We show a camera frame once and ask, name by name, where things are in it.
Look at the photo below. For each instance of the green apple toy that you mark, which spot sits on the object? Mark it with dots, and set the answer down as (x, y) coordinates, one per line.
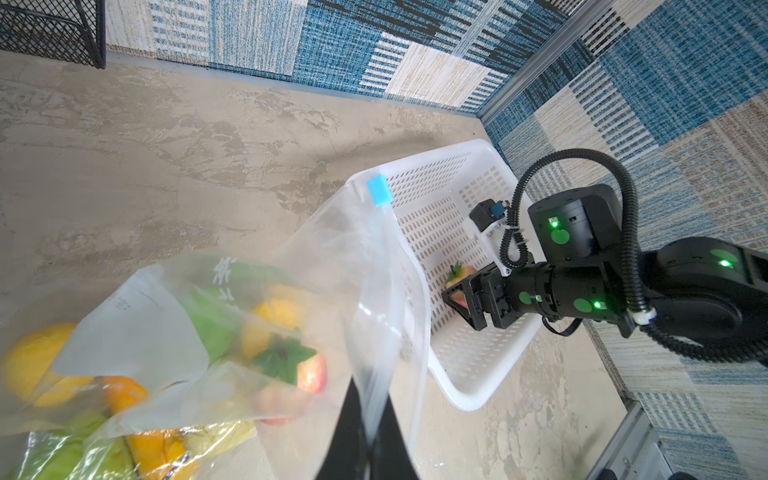
(68, 453)

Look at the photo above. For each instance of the small yellow fruit toy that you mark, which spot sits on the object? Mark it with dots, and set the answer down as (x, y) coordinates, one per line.
(268, 319)

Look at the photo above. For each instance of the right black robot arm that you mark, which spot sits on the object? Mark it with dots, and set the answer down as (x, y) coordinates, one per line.
(575, 255)

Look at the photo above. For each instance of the orange carrot toy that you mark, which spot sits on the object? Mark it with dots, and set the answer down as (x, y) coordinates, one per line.
(157, 453)

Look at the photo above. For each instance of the dark green lime toy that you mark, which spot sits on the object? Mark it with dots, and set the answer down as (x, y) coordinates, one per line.
(214, 320)

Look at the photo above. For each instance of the red strawberry toy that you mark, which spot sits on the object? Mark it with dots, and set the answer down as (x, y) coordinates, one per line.
(292, 362)

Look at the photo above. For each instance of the black wire shelf rack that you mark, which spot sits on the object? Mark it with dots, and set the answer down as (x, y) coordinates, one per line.
(65, 30)

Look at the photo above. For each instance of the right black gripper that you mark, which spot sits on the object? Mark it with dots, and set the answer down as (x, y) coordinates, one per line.
(487, 298)

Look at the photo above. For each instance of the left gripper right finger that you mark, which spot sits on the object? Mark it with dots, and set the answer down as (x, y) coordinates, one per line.
(388, 456)

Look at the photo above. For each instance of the clear zip top bag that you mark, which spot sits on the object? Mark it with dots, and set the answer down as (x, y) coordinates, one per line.
(364, 309)

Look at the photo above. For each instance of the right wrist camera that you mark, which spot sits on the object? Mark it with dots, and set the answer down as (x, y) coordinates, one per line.
(488, 219)

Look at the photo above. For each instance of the yellow lemon toy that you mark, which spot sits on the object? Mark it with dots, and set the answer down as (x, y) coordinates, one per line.
(27, 362)

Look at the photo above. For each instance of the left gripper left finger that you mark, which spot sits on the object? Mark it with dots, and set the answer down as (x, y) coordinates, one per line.
(347, 455)

